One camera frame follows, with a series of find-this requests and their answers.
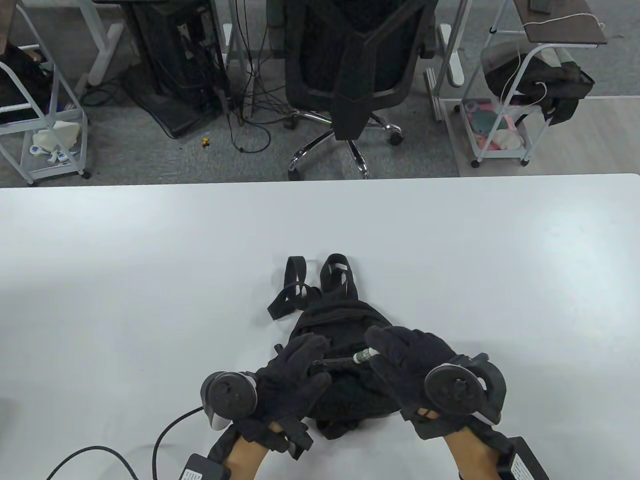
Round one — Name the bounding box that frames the person's left hand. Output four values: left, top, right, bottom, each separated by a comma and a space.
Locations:
234, 333, 333, 461

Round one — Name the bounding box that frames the person's right hand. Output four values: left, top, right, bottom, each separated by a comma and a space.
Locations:
364, 325, 473, 441

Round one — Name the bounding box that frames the black backpack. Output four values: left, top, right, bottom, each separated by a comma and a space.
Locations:
267, 254, 403, 441

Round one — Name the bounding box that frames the person's left forearm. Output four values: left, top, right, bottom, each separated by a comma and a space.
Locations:
207, 425, 271, 480

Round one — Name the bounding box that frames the black round controller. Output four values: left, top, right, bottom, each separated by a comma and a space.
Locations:
424, 353, 507, 427
200, 370, 261, 432

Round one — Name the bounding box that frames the white metal cart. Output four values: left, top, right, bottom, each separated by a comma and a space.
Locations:
0, 0, 92, 186
457, 0, 560, 168

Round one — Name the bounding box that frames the white plush item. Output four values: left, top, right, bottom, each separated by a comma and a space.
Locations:
492, 129, 526, 150

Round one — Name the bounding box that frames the white desk leg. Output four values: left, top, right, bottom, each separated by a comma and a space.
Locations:
438, 22, 466, 88
222, 22, 251, 76
75, 0, 126, 86

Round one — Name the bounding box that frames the black mesh office chair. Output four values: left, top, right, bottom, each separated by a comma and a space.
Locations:
265, 0, 440, 180

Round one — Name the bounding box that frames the black bag with grey lining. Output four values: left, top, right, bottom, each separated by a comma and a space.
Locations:
481, 42, 596, 126

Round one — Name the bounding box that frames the white cloth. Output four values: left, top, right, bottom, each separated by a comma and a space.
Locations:
32, 121, 81, 151

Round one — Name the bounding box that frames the black computer tower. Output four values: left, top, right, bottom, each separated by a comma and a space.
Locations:
119, 0, 231, 140

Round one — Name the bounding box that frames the brown side table top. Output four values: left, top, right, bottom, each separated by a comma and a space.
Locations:
515, 0, 608, 49

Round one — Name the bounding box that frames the plain black bag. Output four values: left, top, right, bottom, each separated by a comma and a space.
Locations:
0, 42, 53, 126

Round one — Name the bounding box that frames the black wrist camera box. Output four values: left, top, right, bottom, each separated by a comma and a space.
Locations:
180, 453, 232, 480
497, 436, 551, 480

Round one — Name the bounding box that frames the black cable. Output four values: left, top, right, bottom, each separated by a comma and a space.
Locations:
45, 406, 206, 480

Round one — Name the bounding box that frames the bundle of black floor cables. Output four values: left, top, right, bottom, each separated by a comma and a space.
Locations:
220, 0, 301, 153

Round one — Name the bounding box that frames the white cable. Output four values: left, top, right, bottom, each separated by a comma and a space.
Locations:
499, 12, 607, 107

